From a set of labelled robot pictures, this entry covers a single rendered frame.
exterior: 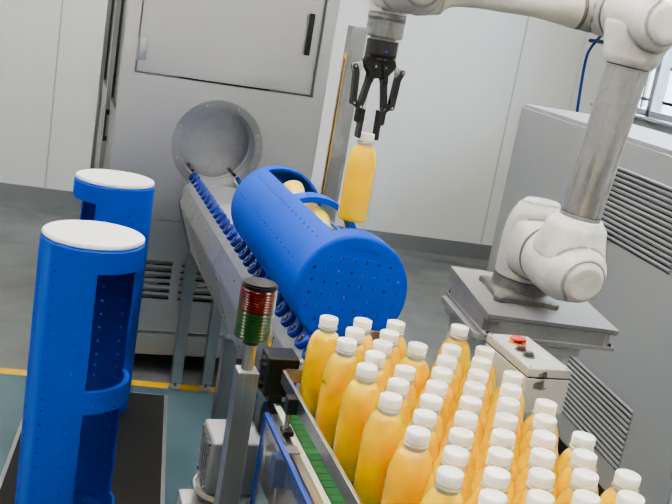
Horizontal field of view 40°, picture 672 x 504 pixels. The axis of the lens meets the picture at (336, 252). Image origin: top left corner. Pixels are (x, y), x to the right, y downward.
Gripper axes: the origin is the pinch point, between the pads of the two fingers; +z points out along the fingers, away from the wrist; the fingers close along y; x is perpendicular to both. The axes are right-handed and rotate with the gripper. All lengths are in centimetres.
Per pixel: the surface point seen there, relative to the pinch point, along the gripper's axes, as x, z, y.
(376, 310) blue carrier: 12.0, 42.9, -6.1
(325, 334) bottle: 40, 40, 15
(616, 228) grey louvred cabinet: -113, 41, -154
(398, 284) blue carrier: 11.9, 35.9, -10.5
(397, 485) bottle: 93, 45, 17
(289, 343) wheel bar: 5, 55, 12
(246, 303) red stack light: 67, 25, 39
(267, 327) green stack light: 67, 29, 35
